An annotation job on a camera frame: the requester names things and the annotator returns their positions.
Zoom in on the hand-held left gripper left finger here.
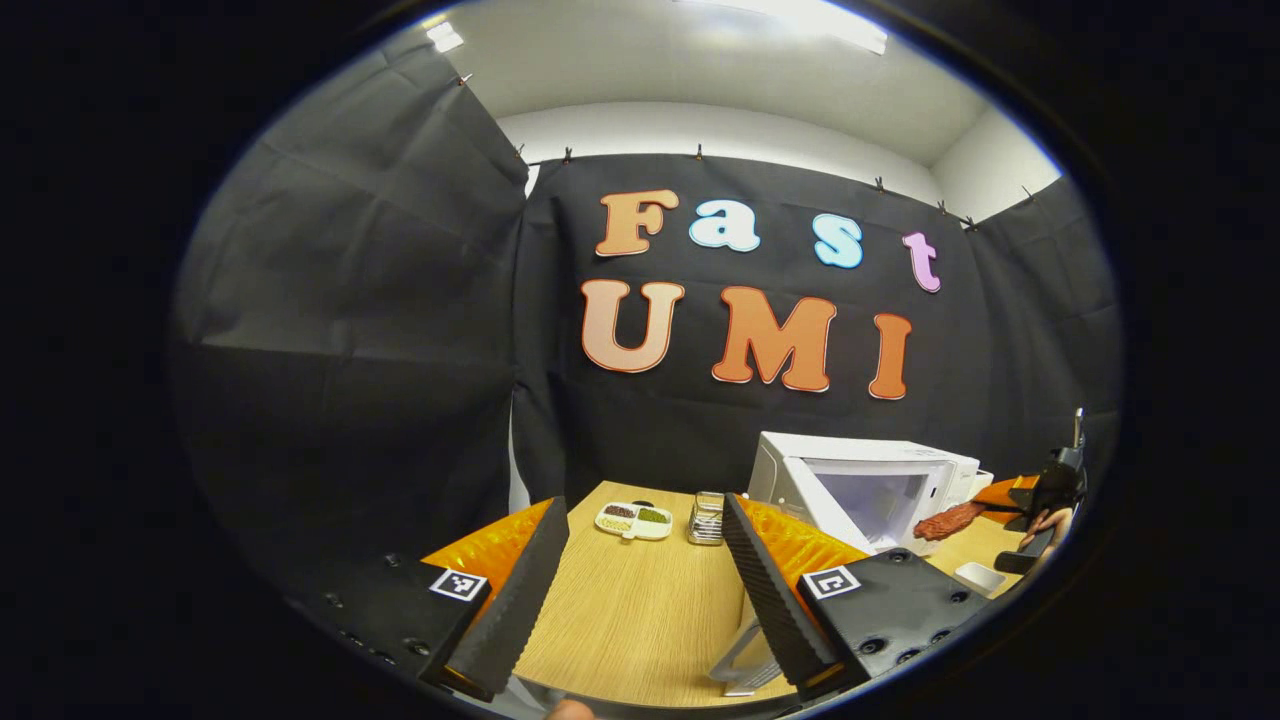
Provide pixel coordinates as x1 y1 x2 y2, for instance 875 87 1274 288
300 497 571 701

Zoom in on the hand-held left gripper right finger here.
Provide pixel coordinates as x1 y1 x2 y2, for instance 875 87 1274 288
722 492 991 701

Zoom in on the red meat slice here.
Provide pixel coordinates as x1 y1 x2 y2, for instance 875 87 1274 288
913 502 989 542

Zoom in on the white microwave oven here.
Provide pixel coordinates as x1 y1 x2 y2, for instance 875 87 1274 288
708 432 993 698

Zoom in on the white rectangular dish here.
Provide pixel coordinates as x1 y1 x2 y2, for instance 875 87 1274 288
953 562 1008 597

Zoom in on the divided white snack plate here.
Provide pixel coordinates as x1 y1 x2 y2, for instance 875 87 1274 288
595 502 674 542

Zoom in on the black backdrop cloth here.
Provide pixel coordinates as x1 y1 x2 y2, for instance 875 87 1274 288
170 45 1121 601

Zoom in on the metal wire utensil holder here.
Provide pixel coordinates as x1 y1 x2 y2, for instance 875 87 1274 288
687 491 726 546

